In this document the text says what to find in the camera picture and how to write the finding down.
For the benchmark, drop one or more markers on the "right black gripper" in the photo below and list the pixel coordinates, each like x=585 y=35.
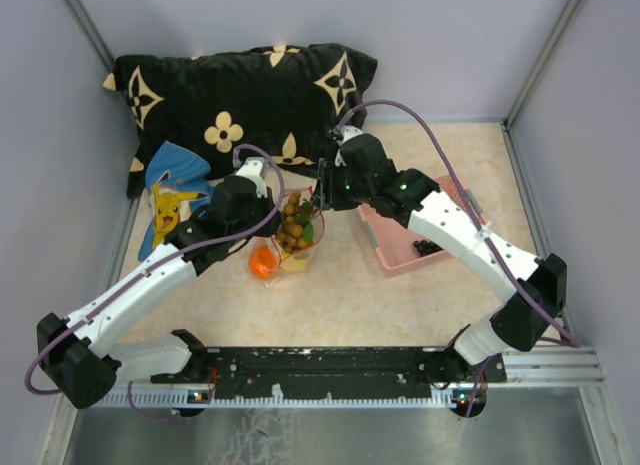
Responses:
x=326 y=187

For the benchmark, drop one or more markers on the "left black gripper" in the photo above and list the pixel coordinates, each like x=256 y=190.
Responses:
x=268 y=204

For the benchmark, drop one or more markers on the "clear orange zip top bag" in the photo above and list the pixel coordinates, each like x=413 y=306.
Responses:
x=269 y=241

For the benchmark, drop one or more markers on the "brown longan bunch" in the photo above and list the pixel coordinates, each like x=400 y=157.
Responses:
x=302 y=226

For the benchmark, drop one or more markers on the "orange persimmon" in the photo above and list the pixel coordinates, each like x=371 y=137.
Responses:
x=263 y=263

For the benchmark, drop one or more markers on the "yellow lemon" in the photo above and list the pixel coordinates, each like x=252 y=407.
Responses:
x=294 y=263

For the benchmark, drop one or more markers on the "pink plastic basket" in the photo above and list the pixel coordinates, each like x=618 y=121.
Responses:
x=393 y=244

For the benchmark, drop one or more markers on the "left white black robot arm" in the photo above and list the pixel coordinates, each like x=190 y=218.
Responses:
x=82 y=353

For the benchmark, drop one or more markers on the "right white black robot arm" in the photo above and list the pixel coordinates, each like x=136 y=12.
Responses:
x=531 y=290

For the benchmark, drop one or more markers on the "blue Pikachu cloth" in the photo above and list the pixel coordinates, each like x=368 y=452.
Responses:
x=176 y=182

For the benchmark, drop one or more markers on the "black floral plush pillow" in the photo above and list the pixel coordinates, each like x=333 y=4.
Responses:
x=284 y=99

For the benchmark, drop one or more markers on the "dark blue grapes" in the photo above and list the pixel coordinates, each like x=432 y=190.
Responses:
x=425 y=247

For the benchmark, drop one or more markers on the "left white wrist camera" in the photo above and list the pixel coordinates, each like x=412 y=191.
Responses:
x=255 y=170

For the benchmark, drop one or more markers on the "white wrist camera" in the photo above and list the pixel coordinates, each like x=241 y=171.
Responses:
x=255 y=170
x=341 y=136

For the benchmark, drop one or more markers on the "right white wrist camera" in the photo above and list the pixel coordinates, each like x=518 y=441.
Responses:
x=341 y=136

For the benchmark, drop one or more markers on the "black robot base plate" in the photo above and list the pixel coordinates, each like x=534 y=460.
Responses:
x=339 y=373

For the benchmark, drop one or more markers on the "aluminium frame rail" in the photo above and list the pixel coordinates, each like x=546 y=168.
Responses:
x=546 y=366

